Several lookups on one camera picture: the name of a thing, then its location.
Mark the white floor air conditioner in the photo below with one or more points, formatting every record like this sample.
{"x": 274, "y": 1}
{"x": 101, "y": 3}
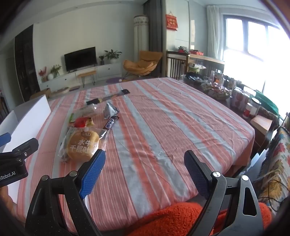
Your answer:
{"x": 141, "y": 35}

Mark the silver triangular snack packet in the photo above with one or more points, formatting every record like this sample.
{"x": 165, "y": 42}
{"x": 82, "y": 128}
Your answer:
{"x": 110, "y": 110}

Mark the black television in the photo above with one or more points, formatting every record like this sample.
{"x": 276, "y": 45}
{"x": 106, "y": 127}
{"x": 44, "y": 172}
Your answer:
{"x": 79, "y": 59}

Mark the red flower vase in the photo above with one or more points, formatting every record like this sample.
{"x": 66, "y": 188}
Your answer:
{"x": 43, "y": 74}

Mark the purple round floor mat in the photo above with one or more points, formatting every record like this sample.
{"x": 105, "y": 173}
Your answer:
{"x": 114, "y": 80}

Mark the white tv cabinet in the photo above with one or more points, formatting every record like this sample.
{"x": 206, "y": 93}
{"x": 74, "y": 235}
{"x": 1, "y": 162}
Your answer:
{"x": 104, "y": 72}

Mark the floral sofa cushion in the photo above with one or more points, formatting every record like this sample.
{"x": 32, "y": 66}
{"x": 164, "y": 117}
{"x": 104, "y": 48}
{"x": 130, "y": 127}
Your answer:
{"x": 273, "y": 179}

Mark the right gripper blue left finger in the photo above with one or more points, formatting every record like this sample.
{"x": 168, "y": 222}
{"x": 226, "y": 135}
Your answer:
{"x": 45, "y": 216}

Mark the white sheer curtain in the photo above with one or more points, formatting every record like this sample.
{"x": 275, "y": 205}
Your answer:
{"x": 215, "y": 32}

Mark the grey curtain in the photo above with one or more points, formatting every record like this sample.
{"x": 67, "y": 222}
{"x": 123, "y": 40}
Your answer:
{"x": 153, "y": 9}

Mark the orange lounge chair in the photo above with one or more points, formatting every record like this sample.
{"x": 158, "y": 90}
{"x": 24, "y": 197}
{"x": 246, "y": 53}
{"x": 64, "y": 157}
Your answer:
{"x": 147, "y": 62}

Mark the wooden stool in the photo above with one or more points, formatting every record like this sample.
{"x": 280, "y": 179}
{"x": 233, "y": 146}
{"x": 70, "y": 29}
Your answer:
{"x": 90, "y": 74}

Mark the green snack packet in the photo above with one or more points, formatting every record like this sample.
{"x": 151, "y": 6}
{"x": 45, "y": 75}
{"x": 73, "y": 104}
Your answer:
{"x": 71, "y": 118}

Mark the red snack packet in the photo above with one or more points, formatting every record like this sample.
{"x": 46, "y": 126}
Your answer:
{"x": 83, "y": 122}

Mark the orange fuzzy garment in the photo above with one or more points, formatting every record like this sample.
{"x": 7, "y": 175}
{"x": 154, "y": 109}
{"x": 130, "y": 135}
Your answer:
{"x": 177, "y": 219}

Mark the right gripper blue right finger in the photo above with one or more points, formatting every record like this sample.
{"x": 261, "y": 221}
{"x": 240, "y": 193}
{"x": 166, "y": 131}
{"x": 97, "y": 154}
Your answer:
{"x": 243, "y": 215}

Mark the long black snack packet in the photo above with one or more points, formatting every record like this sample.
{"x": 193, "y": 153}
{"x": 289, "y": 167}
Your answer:
{"x": 108, "y": 97}

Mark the striped pink grey tablecloth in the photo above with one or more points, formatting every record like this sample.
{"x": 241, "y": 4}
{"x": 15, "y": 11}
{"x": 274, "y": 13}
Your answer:
{"x": 144, "y": 171}

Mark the bread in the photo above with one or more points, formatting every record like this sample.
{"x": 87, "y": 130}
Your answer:
{"x": 80, "y": 144}

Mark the hawthorn strips clear bag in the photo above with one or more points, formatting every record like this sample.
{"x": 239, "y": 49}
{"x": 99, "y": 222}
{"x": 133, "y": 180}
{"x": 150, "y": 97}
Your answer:
{"x": 85, "y": 111}

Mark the dark wooden side table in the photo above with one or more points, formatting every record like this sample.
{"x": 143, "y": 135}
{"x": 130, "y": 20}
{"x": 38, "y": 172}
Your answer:
{"x": 178, "y": 64}

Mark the green potted plant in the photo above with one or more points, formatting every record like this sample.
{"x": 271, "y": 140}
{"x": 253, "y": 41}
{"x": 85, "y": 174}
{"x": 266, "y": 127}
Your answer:
{"x": 112, "y": 55}

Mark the dark chocolate bar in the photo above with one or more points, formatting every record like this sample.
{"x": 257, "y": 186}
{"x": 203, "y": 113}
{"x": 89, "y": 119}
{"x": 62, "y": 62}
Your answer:
{"x": 111, "y": 122}

